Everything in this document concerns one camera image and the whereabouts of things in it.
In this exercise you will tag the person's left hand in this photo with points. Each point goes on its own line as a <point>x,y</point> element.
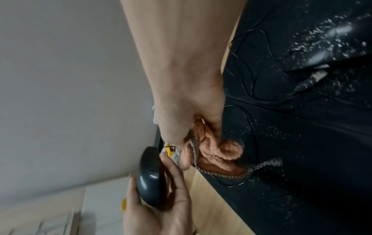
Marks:
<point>157,220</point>

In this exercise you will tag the person's right hand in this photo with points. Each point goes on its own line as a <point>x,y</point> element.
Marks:
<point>186,80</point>

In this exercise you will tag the black mouse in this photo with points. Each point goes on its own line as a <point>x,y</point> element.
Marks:
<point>151,179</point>
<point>334,39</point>

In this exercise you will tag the pink cleaning cloth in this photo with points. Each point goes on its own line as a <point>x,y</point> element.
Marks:
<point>215,156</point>

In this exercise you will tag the black mouse pad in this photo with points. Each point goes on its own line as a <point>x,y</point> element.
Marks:
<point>305,172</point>
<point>276,13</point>

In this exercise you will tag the orange juice bottle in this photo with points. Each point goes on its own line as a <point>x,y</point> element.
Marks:
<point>124,205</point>

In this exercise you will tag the Pico cardboard box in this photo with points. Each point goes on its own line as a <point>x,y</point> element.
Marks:
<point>107,202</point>

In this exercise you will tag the yellow tape measure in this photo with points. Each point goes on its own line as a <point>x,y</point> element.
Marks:
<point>169,150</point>

